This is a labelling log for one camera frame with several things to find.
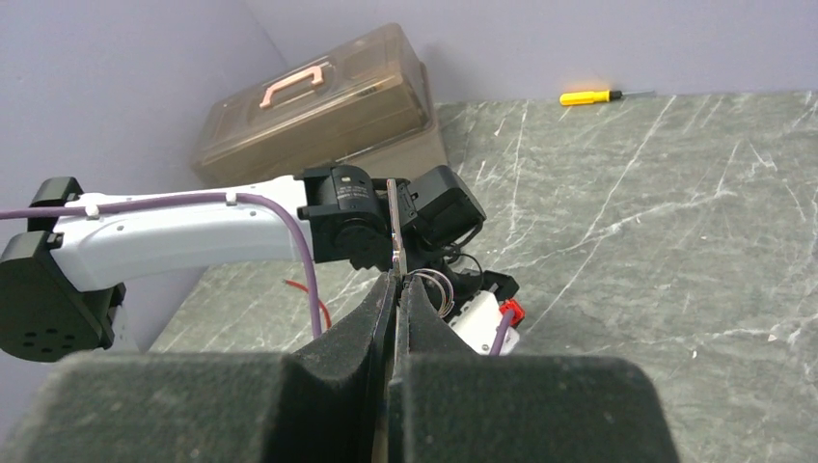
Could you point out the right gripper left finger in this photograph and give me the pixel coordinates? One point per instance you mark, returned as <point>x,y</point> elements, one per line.
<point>317,404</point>

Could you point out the red cable lock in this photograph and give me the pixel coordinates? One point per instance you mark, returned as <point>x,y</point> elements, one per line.
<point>327,319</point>

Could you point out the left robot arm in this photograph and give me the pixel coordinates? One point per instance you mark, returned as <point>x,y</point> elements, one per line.
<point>63,278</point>

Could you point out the yellow handled screwdriver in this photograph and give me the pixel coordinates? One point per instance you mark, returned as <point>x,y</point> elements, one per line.
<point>597,97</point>

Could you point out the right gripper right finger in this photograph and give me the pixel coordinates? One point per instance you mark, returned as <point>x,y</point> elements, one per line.
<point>449,404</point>

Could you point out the brown translucent tool box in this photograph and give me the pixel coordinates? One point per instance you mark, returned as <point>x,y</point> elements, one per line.
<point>365,103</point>

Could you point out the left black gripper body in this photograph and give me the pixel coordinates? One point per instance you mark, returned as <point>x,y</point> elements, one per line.
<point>467,283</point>

